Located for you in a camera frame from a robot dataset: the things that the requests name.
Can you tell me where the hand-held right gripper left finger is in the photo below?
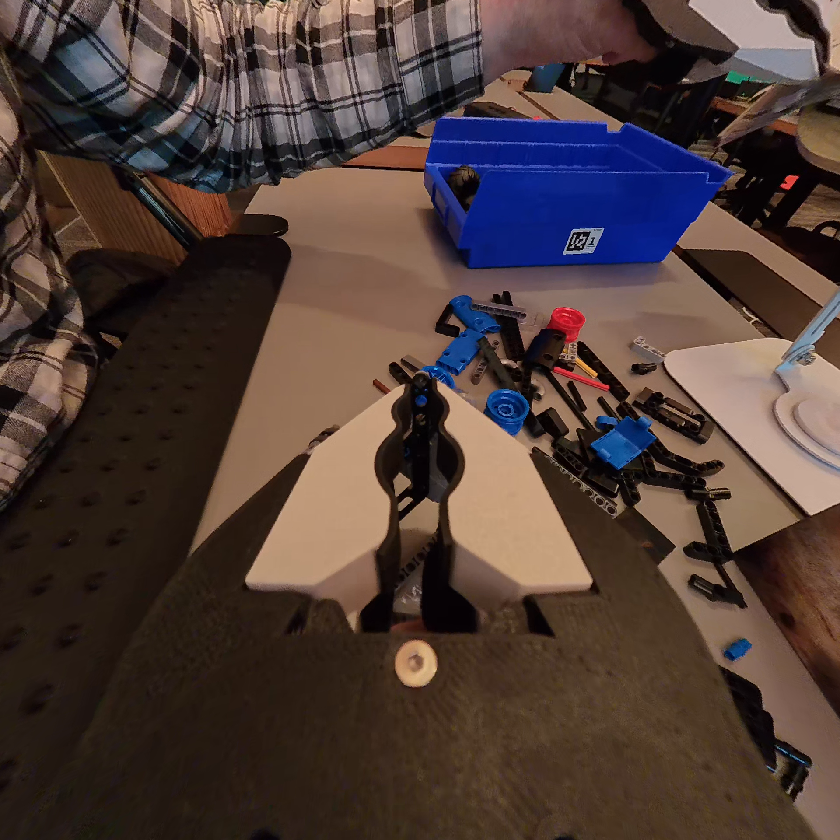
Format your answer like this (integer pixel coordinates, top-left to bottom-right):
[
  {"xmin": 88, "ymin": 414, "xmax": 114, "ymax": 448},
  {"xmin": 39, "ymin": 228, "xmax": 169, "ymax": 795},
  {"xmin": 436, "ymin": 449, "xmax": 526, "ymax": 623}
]
[{"xmin": 245, "ymin": 382, "xmax": 417, "ymax": 634}]

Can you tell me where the person's left hand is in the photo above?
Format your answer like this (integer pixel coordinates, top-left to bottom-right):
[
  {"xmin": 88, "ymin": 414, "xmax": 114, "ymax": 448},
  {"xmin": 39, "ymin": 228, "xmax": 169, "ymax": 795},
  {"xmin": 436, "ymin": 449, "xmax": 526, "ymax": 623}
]
[{"xmin": 481, "ymin": 0, "xmax": 658, "ymax": 86}]

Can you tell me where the white book stand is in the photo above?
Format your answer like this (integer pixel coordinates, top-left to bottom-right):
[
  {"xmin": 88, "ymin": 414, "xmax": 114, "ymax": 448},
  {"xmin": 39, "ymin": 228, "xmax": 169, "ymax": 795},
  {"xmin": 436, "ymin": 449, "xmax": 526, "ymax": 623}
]
[{"xmin": 663, "ymin": 279, "xmax": 840, "ymax": 516}]

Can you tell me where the blue toy panel piece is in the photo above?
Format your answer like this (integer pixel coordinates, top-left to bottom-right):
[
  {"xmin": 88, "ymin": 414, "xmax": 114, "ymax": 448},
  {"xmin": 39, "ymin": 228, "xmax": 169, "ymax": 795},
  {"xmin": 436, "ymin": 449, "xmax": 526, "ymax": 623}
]
[{"xmin": 591, "ymin": 415, "xmax": 657, "ymax": 470}]

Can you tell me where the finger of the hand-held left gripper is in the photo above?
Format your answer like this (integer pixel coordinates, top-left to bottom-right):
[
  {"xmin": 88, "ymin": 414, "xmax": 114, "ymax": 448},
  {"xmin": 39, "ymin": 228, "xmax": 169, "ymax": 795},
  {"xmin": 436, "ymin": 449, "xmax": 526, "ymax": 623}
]
[
  {"xmin": 689, "ymin": 0, "xmax": 821, "ymax": 71},
  {"xmin": 763, "ymin": 0, "xmax": 840, "ymax": 74}
]

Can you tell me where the instruction booklet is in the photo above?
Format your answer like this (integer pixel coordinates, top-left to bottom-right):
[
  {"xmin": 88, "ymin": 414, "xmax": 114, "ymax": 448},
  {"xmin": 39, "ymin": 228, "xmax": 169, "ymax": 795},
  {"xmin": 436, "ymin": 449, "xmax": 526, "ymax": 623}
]
[{"xmin": 715, "ymin": 77, "xmax": 840, "ymax": 148}]

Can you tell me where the grey desk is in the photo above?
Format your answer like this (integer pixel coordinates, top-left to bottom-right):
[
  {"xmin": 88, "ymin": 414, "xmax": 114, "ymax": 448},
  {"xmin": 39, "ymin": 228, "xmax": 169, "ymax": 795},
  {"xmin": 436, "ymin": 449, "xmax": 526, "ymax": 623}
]
[{"xmin": 190, "ymin": 66, "xmax": 840, "ymax": 840}]

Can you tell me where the person's plaid shirt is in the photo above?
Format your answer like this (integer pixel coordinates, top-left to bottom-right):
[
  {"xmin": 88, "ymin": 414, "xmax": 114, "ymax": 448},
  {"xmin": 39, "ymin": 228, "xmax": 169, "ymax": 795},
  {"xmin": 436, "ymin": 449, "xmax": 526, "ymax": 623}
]
[{"xmin": 0, "ymin": 39, "xmax": 101, "ymax": 514}]

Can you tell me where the pile of toy brick pieces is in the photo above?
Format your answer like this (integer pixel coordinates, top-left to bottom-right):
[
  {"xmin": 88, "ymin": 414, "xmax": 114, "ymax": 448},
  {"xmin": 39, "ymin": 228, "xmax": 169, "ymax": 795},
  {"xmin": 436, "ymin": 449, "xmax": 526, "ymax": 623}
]
[{"xmin": 387, "ymin": 289, "xmax": 815, "ymax": 800}]

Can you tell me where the black flat toy plate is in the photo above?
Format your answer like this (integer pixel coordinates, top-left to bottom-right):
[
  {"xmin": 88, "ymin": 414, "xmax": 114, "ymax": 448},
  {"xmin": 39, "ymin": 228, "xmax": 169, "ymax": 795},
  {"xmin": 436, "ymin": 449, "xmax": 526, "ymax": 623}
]
[{"xmin": 616, "ymin": 505, "xmax": 677, "ymax": 567}]

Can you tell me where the dark perforated floor mat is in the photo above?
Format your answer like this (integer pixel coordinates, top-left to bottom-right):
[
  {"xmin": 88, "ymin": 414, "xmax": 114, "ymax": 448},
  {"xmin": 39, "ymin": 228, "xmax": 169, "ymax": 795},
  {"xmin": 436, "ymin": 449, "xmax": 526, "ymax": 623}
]
[{"xmin": 0, "ymin": 236, "xmax": 293, "ymax": 840}]

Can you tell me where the red toy axle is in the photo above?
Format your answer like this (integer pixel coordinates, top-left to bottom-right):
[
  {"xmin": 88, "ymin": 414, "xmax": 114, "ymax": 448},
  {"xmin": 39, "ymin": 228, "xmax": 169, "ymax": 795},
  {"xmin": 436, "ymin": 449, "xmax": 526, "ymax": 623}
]
[{"xmin": 553, "ymin": 366, "xmax": 611, "ymax": 392}]

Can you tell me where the black beam with blue pins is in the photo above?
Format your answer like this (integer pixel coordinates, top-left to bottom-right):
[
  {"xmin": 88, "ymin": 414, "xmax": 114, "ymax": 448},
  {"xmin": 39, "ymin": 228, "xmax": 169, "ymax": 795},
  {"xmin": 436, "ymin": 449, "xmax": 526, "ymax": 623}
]
[{"xmin": 392, "ymin": 369, "xmax": 454, "ymax": 522}]

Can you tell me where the blue plastic bin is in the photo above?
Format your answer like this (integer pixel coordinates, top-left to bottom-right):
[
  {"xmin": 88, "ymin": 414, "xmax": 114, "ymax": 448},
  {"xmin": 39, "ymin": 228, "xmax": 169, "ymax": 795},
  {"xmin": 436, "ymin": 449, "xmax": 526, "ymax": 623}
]
[{"xmin": 423, "ymin": 117, "xmax": 734, "ymax": 270}]

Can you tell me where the black toy chassis frame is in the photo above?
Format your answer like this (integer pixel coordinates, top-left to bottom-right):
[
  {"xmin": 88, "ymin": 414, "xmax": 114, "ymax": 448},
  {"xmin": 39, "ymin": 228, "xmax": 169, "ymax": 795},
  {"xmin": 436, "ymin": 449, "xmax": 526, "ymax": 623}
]
[{"xmin": 632, "ymin": 387, "xmax": 716, "ymax": 445}]

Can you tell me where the black toy set box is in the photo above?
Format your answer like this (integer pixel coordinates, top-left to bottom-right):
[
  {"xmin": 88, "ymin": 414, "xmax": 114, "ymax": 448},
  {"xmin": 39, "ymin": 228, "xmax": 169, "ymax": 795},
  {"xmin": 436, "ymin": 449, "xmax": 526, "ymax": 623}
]
[{"xmin": 734, "ymin": 502, "xmax": 840, "ymax": 716}]

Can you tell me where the person's left forearm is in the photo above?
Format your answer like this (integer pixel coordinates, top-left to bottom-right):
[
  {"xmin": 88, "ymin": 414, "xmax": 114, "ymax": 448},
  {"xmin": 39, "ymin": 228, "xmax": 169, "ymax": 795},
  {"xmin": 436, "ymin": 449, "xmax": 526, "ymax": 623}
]
[{"xmin": 39, "ymin": 0, "xmax": 488, "ymax": 196}]

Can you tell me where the blue curved toy panel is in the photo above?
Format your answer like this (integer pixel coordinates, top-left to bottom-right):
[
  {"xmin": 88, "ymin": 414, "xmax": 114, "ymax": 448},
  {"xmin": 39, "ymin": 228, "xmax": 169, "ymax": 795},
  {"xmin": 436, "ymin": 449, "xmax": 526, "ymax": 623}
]
[
  {"xmin": 449, "ymin": 295, "xmax": 501, "ymax": 333},
  {"xmin": 435, "ymin": 328, "xmax": 488, "ymax": 373}
]

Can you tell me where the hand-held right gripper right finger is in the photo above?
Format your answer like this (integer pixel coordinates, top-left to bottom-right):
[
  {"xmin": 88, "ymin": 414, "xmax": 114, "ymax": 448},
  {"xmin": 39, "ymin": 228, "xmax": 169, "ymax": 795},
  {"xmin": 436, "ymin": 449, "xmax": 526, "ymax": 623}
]
[{"xmin": 420, "ymin": 379, "xmax": 596, "ymax": 634}]

